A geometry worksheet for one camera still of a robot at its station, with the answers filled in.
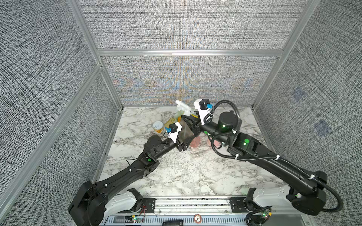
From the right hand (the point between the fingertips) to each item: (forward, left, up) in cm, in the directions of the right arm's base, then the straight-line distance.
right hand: (183, 114), depth 57 cm
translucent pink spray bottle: (-5, -6, -14) cm, 16 cm away
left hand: (0, -5, -13) cm, 14 cm away
